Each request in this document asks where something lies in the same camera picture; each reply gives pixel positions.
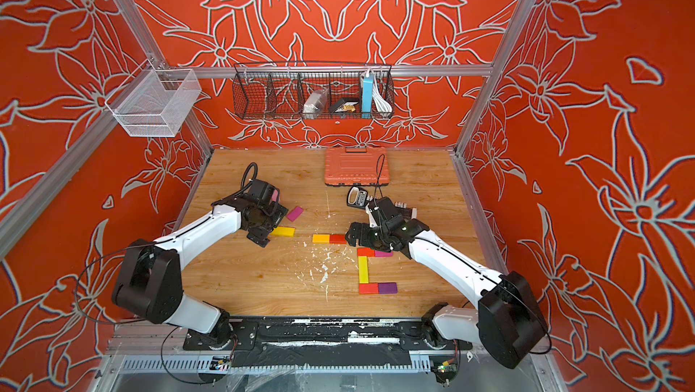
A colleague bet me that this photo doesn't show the orange block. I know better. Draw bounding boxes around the orange block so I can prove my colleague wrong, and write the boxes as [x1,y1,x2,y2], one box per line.
[312,235,330,245]

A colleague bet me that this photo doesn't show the white wire basket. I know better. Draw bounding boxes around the white wire basket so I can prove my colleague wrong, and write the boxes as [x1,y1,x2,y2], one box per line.
[108,69,201,138]

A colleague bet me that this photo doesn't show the black wire wall basket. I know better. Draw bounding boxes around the black wire wall basket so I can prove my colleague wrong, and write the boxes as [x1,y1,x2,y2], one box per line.
[232,62,396,121]

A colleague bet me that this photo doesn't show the small red block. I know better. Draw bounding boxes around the small red block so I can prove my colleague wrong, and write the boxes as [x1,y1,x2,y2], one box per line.
[329,234,347,245]

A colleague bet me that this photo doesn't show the aluminium frame post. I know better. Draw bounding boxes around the aluminium frame post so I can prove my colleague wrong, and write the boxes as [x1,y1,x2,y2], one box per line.
[113,0,169,70]

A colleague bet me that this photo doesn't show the bright yellow block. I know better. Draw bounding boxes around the bright yellow block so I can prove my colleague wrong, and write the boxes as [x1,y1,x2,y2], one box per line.
[271,227,296,237]

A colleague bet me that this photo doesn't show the orange plastic tool case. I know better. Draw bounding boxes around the orange plastic tool case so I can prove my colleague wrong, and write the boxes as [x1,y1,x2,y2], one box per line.
[324,147,391,187]

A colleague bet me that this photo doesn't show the silver packet in basket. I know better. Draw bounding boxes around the silver packet in basket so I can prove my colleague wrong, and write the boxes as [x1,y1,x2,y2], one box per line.
[302,88,329,120]

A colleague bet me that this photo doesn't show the long red block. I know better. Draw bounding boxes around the long red block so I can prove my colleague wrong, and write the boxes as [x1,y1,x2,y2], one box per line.
[358,283,380,295]

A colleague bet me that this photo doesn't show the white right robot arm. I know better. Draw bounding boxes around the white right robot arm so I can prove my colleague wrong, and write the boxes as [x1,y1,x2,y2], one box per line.
[345,219,548,368]

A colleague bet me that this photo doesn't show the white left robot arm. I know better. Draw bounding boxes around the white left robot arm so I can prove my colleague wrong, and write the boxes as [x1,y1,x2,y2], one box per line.
[111,200,288,342]

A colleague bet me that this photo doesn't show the dark purple block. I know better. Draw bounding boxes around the dark purple block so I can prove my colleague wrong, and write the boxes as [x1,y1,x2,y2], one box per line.
[378,283,398,294]

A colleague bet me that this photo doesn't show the red cube block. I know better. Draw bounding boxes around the red cube block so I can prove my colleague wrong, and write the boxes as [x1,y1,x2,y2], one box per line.
[358,247,376,257]

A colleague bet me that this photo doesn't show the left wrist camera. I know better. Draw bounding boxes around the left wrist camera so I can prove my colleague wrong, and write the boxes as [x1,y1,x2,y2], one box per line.
[244,180,280,207]

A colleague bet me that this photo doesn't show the lime yellow long block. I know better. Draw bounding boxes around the lime yellow long block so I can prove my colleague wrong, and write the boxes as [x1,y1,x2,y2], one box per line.
[358,256,369,284]

